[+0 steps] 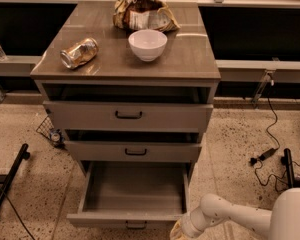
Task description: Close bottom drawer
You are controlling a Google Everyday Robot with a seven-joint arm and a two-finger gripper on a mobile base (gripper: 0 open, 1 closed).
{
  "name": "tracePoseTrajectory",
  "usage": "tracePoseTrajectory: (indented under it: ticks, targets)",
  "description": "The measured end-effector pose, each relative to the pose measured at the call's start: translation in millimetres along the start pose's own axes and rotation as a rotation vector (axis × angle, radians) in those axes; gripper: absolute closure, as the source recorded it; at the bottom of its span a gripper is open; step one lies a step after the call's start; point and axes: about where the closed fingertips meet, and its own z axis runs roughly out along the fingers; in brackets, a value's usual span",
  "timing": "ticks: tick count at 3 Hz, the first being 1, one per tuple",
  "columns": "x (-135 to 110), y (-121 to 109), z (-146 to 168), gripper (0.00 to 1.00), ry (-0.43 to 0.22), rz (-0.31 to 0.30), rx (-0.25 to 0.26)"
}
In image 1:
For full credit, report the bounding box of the grey bottom drawer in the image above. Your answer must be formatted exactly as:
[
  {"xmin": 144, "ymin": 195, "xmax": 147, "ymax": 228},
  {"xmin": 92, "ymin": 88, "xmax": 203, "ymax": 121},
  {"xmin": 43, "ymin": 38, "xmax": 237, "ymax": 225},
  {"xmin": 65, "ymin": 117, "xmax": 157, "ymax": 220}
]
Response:
[{"xmin": 67, "ymin": 161, "xmax": 189, "ymax": 230}]

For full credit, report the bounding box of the grey drawer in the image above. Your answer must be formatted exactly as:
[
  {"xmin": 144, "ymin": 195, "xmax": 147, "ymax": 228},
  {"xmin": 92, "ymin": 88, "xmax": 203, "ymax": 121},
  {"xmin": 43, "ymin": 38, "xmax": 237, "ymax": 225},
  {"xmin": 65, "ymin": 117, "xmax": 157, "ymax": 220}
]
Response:
[
  {"xmin": 44, "ymin": 84, "xmax": 213, "ymax": 133},
  {"xmin": 67, "ymin": 161, "xmax": 189, "ymax": 230},
  {"xmin": 65, "ymin": 130, "xmax": 201, "ymax": 163}
]

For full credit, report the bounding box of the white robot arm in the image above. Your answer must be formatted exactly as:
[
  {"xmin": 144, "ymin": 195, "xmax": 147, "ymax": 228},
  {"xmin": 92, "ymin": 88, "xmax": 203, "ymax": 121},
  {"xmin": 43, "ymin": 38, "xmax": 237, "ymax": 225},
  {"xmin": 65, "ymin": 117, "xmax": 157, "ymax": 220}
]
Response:
[{"xmin": 170, "ymin": 188, "xmax": 300, "ymax": 240}]

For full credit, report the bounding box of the grey middle drawer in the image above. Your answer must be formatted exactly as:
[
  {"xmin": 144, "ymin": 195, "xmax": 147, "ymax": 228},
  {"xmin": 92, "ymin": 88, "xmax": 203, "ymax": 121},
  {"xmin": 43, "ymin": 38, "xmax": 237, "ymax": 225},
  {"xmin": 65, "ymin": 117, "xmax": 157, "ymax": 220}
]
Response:
[{"xmin": 65, "ymin": 130, "xmax": 201, "ymax": 163}]

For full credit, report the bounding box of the grey top drawer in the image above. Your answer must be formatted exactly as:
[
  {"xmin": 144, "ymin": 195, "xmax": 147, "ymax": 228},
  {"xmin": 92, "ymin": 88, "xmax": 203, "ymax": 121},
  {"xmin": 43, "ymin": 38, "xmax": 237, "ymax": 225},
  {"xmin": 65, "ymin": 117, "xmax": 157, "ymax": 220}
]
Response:
[{"xmin": 44, "ymin": 84, "xmax": 213, "ymax": 133}]

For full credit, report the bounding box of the black right stand leg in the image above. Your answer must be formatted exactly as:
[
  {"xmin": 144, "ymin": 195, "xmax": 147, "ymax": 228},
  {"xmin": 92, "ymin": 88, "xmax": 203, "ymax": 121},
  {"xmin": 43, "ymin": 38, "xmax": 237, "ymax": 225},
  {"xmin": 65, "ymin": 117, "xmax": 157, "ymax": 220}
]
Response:
[{"xmin": 281, "ymin": 148, "xmax": 296, "ymax": 188}]

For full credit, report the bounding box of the black stand leg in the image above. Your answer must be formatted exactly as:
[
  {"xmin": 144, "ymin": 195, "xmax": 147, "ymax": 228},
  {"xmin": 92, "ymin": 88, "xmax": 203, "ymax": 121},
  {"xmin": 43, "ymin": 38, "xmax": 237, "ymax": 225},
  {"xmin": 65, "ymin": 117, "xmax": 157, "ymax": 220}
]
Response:
[
  {"xmin": 0, "ymin": 143, "xmax": 30, "ymax": 208},
  {"xmin": 281, "ymin": 148, "xmax": 296, "ymax": 188}
]

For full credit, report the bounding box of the black left stand leg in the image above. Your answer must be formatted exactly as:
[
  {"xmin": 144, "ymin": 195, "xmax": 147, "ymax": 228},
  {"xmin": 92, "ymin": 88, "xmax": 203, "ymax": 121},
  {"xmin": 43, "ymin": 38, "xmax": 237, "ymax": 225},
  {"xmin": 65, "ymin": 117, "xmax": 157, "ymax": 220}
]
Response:
[{"xmin": 0, "ymin": 143, "xmax": 30, "ymax": 208}]

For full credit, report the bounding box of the white bowl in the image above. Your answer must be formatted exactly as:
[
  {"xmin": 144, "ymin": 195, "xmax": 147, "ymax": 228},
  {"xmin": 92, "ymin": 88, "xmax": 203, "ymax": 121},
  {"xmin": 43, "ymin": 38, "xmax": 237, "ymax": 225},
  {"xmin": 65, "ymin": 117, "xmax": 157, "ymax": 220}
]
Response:
[{"xmin": 128, "ymin": 29, "xmax": 167, "ymax": 62}]

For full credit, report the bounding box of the crumpled chip bag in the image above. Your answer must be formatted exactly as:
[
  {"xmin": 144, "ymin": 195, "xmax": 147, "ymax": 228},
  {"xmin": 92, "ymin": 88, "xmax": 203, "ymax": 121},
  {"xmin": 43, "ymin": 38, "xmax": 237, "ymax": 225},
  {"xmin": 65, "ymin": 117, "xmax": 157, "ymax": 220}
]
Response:
[{"xmin": 113, "ymin": 0, "xmax": 180, "ymax": 32}]

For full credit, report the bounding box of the black power cable with adapter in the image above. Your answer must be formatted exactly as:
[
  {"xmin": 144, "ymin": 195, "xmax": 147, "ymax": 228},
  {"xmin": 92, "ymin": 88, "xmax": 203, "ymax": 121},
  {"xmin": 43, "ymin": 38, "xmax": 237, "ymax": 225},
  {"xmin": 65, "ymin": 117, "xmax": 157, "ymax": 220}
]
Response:
[{"xmin": 249, "ymin": 80, "xmax": 300, "ymax": 193}]

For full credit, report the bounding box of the metal rail bracket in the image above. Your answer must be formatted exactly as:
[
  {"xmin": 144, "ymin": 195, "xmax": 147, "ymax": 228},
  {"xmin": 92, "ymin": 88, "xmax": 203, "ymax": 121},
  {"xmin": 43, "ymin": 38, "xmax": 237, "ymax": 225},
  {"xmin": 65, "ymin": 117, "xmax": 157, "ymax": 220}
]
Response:
[{"xmin": 251, "ymin": 69, "xmax": 275, "ymax": 108}]

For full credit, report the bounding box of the black wire basket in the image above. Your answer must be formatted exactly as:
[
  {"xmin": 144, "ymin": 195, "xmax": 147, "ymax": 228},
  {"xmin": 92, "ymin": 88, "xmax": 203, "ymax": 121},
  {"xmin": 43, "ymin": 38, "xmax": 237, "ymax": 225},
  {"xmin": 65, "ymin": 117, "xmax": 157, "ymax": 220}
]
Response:
[{"xmin": 36, "ymin": 116, "xmax": 64, "ymax": 148}]

